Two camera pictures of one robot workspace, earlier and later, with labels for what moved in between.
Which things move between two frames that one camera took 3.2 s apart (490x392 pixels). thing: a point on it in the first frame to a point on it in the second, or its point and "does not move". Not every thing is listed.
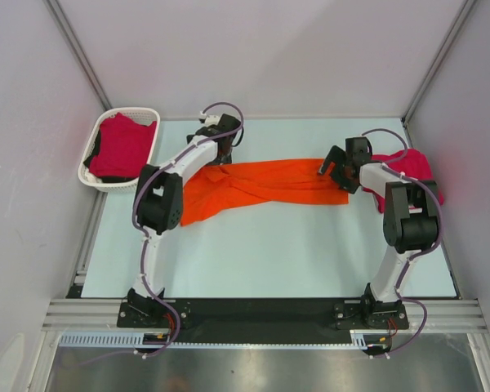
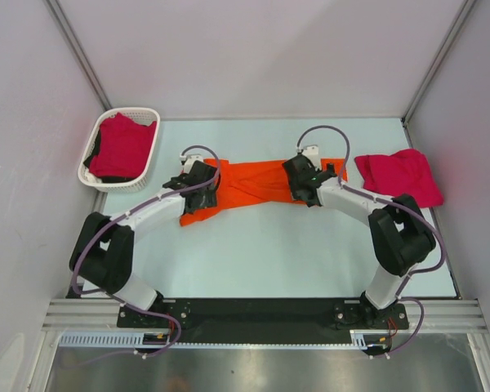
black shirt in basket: (107, 179) does not move
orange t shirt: (214, 189) does not move
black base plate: (261, 316) does not move
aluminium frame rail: (102, 315) does not move
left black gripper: (220, 161) to (210, 197)
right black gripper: (338, 155) to (293, 189)
